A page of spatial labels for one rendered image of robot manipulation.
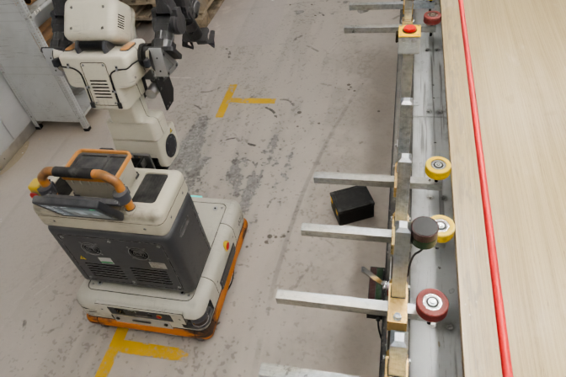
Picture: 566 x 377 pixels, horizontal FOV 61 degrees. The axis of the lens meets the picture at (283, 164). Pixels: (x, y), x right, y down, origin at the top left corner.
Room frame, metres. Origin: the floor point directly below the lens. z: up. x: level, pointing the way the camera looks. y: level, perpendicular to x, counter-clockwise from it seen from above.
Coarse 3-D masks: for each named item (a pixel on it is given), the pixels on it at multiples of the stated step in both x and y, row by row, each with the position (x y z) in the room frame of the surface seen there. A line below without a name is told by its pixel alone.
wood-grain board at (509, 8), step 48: (480, 0) 2.08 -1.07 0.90; (528, 0) 2.00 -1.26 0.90; (480, 48) 1.68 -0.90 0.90; (528, 48) 1.62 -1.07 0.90; (480, 96) 1.37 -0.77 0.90; (528, 96) 1.33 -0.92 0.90; (528, 144) 1.09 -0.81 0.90; (480, 192) 0.93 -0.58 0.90; (528, 192) 0.89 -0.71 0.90; (480, 240) 0.76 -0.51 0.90; (528, 240) 0.73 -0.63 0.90; (480, 288) 0.61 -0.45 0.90; (528, 288) 0.59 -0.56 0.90; (480, 336) 0.49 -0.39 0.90; (528, 336) 0.47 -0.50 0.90
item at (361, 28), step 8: (360, 24) 2.13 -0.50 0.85; (368, 24) 2.12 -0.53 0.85; (376, 24) 2.10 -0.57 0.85; (384, 24) 2.09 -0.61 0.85; (392, 24) 2.08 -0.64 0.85; (400, 24) 2.07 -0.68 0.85; (416, 24) 2.04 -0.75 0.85; (424, 24) 2.03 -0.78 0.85; (344, 32) 2.13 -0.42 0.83; (352, 32) 2.12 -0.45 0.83; (360, 32) 2.10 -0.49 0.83; (368, 32) 2.09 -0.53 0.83; (376, 32) 2.08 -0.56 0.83; (384, 32) 2.07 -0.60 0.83; (392, 32) 2.06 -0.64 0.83; (424, 32) 2.01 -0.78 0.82
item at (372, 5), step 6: (426, 0) 2.27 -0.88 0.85; (432, 0) 2.26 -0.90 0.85; (354, 6) 2.36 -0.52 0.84; (360, 6) 2.35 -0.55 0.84; (366, 6) 2.34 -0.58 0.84; (372, 6) 2.33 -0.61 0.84; (378, 6) 2.32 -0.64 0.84; (384, 6) 2.31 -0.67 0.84; (390, 6) 2.30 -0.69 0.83; (396, 6) 2.29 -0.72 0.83; (402, 6) 2.28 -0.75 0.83; (414, 6) 2.26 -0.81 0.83; (420, 6) 2.25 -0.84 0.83; (426, 6) 2.24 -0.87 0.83; (432, 6) 2.23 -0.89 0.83
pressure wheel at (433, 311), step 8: (424, 296) 0.62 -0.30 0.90; (432, 296) 0.61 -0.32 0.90; (440, 296) 0.61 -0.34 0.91; (416, 304) 0.60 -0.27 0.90; (424, 304) 0.60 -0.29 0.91; (432, 304) 0.59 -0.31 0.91; (440, 304) 0.59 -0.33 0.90; (448, 304) 0.58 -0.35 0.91; (424, 312) 0.57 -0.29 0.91; (432, 312) 0.57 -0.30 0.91; (440, 312) 0.57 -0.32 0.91; (432, 320) 0.56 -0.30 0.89; (440, 320) 0.56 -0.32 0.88
